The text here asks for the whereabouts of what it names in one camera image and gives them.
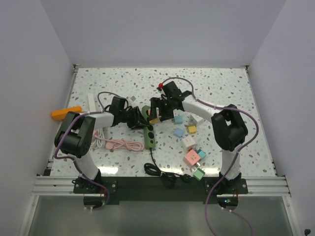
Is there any green plug adapter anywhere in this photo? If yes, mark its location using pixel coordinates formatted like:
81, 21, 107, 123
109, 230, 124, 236
193, 168, 205, 181

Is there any white cube adapter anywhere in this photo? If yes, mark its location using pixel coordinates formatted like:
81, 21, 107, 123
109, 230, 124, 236
189, 114, 204, 126

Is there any pink cube plug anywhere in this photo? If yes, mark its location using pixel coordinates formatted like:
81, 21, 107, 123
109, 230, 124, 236
183, 149, 201, 168

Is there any teal plug adapter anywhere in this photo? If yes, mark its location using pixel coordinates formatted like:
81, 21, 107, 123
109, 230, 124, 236
197, 149, 206, 160

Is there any purple cable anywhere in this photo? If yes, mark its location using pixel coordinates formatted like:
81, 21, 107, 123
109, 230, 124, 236
161, 77, 259, 236
54, 91, 116, 212

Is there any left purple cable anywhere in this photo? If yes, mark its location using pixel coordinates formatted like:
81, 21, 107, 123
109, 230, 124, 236
54, 91, 116, 212

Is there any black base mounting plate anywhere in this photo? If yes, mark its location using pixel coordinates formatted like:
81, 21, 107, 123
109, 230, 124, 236
73, 176, 248, 206

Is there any black power cord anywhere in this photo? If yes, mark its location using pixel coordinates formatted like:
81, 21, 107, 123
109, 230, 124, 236
143, 148, 191, 189

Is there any yellow small plug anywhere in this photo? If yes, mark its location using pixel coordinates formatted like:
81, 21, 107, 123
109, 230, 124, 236
187, 125, 197, 134

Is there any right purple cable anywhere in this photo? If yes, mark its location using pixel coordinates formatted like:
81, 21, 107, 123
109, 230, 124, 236
161, 77, 259, 236

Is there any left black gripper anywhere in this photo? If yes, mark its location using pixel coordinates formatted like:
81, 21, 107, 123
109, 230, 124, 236
119, 106, 149, 129

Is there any green power strip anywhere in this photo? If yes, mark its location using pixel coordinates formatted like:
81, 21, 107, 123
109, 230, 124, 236
142, 105, 156, 150

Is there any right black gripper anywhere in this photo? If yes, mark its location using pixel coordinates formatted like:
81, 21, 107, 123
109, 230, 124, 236
149, 97, 174, 121

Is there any pink cord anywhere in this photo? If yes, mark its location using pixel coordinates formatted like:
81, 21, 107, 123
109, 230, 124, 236
91, 130, 145, 152

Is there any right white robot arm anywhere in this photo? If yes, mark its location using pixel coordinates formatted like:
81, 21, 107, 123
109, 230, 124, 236
149, 81, 248, 193

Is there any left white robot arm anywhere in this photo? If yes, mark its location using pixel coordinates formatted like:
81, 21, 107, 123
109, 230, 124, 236
54, 96, 152, 193

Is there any white power strip cartoon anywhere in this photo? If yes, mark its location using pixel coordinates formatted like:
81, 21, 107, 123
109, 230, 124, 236
181, 136, 196, 152

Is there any orange power strip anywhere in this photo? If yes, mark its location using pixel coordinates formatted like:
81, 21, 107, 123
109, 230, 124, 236
51, 106, 82, 121

